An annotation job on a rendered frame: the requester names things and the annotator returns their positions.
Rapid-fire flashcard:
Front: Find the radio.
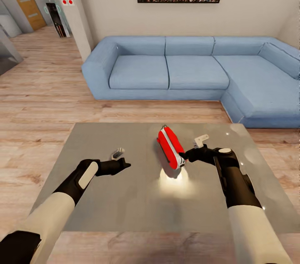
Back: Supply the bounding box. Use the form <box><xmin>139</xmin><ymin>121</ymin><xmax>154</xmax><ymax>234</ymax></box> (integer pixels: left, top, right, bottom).
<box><xmin>157</xmin><ymin>127</ymin><xmax>187</xmax><ymax>169</ymax></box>

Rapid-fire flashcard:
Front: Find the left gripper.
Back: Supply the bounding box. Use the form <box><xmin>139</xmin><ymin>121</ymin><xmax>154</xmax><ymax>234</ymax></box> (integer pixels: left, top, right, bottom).
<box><xmin>106</xmin><ymin>157</ymin><xmax>131</xmax><ymax>175</ymax></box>

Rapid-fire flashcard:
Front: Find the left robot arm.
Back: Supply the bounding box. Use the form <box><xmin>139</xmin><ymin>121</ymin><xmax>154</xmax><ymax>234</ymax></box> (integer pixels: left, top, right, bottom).
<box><xmin>0</xmin><ymin>148</ymin><xmax>131</xmax><ymax>264</ymax></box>

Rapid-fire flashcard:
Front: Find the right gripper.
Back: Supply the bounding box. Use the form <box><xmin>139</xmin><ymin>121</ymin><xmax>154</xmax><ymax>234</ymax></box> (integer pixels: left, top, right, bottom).
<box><xmin>179</xmin><ymin>144</ymin><xmax>208</xmax><ymax>163</ymax></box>

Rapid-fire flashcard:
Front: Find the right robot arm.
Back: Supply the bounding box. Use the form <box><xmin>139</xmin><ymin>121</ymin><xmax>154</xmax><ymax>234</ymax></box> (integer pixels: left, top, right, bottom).
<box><xmin>179</xmin><ymin>134</ymin><xmax>293</xmax><ymax>264</ymax></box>

